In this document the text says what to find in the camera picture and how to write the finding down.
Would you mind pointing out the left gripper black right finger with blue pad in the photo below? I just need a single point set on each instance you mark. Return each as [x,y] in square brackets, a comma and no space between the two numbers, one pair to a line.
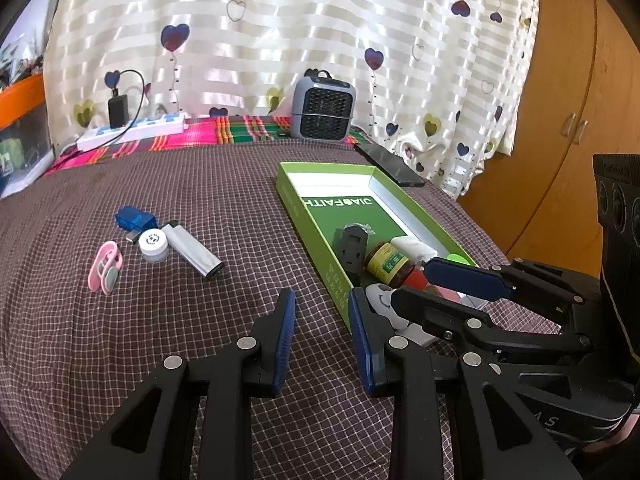
[493,434]

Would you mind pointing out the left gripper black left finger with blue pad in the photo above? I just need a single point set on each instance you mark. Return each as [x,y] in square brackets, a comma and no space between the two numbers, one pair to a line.
[198,408]

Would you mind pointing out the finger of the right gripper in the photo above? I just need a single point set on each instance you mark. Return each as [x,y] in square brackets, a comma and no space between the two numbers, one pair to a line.
[554,293]
[468,329]

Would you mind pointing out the black rectangular clip device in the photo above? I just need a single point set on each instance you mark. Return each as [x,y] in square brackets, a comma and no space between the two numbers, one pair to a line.
[350,247]

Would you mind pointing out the pink green cable winder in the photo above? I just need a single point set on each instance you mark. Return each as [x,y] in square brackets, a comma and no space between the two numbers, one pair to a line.
[105,268]

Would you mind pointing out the silver lighter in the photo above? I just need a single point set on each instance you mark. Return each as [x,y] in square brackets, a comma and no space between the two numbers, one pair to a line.
[191,250]

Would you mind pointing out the small white round case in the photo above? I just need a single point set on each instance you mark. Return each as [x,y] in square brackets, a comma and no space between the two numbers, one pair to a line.
[153,245]

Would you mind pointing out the blue USB adapter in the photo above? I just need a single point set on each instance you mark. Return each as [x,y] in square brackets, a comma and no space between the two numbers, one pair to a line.
[134,222]

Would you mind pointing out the bright green round disc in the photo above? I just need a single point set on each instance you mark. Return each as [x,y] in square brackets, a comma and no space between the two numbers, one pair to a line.
[459,259]

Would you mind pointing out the white panda round toy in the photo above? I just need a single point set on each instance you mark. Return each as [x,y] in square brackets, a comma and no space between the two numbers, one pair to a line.
[379,296]

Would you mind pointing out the brown bottle red cap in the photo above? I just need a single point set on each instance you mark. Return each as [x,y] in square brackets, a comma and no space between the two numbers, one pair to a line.
[391,267]

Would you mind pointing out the black smartphone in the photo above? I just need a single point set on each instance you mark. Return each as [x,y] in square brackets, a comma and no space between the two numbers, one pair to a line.
[392,165]

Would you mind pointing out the brown checked tablecloth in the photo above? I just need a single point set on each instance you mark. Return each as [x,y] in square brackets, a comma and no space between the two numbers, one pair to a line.
[70,356]

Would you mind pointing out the green and white cardboard box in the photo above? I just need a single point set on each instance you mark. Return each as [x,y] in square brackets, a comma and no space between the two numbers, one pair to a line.
[321,197]

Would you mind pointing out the wooden cabinet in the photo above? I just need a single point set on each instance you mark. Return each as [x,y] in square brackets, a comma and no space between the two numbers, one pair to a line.
[581,97]

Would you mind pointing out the heart patterned curtain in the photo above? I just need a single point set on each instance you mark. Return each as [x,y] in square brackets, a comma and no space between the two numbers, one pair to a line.
[438,82]

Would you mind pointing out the grey mini fan heater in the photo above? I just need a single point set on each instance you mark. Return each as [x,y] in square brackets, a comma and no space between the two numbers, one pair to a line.
[322,107]

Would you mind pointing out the colourful striped cloth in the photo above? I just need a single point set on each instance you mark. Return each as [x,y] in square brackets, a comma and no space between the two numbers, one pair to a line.
[199,132]

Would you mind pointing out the orange lid storage bin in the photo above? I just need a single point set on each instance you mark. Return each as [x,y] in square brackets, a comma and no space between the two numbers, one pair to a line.
[26,148]

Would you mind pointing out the white blue power strip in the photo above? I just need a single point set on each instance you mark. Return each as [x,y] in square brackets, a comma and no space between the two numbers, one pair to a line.
[141,129]

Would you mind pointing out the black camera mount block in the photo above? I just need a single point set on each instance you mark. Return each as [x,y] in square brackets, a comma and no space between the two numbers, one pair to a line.
[617,184]

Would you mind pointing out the black charger plug with cable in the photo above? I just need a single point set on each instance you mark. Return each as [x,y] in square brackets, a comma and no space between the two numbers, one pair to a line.
[117,106]

